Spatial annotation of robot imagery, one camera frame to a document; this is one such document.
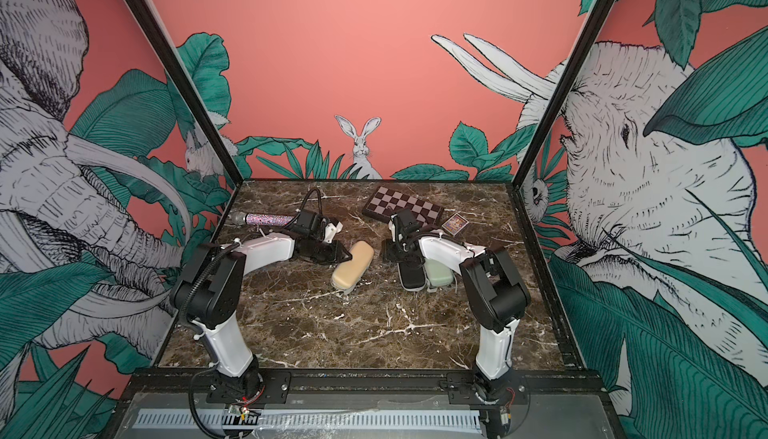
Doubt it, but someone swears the black zippered umbrella case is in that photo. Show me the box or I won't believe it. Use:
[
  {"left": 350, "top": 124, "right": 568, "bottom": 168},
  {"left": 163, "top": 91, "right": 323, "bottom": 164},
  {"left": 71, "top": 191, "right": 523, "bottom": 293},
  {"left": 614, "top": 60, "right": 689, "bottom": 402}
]
[{"left": 398, "top": 258, "right": 427, "bottom": 292}]

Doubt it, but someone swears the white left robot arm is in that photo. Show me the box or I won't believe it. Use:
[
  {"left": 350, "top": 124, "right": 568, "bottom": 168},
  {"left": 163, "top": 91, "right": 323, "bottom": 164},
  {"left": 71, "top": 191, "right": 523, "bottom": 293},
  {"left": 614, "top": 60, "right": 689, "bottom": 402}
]
[{"left": 170, "top": 212, "right": 352, "bottom": 379}]

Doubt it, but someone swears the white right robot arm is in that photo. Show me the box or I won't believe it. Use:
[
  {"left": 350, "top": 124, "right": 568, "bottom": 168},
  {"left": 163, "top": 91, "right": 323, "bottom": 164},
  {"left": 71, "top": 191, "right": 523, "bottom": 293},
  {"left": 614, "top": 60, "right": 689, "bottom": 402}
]
[{"left": 382, "top": 210, "right": 531, "bottom": 381}]

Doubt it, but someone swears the folding chess board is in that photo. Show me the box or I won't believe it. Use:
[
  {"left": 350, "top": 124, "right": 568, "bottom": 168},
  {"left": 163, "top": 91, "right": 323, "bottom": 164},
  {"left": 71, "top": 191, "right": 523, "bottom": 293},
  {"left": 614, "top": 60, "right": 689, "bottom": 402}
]
[{"left": 361, "top": 185, "right": 444, "bottom": 227}]

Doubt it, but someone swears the purple card box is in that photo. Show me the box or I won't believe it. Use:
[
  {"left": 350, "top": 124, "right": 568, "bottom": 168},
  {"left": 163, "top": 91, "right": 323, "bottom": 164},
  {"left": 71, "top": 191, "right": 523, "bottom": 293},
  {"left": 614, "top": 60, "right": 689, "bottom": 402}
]
[{"left": 441, "top": 213, "right": 470, "bottom": 236}]

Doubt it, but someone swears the purple glitter microphone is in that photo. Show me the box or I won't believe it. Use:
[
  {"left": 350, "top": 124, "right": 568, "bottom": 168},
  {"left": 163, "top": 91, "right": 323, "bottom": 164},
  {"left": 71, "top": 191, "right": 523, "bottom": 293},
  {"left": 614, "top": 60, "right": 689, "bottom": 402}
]
[{"left": 229, "top": 211, "right": 293, "bottom": 227}]

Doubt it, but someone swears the white perforated strip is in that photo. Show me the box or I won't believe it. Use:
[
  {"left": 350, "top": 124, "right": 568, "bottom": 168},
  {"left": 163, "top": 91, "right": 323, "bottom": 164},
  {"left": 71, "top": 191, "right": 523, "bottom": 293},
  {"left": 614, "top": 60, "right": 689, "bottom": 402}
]
[{"left": 131, "top": 408, "right": 483, "bottom": 432}]

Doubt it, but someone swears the black corrugated cable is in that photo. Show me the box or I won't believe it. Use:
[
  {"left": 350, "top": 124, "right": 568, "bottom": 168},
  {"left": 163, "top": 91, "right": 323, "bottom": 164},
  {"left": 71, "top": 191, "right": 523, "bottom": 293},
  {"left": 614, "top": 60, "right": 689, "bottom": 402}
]
[{"left": 176, "top": 186, "right": 325, "bottom": 332}]

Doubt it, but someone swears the black frame post left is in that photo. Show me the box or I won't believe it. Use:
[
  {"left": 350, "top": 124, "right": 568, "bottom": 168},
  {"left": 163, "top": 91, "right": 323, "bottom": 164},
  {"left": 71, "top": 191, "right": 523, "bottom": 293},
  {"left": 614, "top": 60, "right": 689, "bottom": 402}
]
[{"left": 124, "top": 0, "right": 244, "bottom": 188}]

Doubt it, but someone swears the black frame post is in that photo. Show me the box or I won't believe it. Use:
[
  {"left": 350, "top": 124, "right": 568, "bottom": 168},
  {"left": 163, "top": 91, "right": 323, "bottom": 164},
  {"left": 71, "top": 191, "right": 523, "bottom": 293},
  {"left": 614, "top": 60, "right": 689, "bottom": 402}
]
[
  {"left": 512, "top": 0, "right": 615, "bottom": 190},
  {"left": 124, "top": 0, "right": 244, "bottom": 188}
]

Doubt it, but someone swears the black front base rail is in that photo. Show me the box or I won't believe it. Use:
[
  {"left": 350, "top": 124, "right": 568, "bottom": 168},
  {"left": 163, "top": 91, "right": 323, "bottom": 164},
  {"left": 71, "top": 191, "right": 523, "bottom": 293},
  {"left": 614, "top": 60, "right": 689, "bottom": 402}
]
[{"left": 121, "top": 368, "right": 606, "bottom": 407}]

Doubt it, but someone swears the black frame post right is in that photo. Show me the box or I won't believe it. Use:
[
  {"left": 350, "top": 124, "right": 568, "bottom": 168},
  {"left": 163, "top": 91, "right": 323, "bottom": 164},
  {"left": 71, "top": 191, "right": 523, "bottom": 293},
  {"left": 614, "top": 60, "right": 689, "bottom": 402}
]
[{"left": 512, "top": 0, "right": 615, "bottom": 190}]

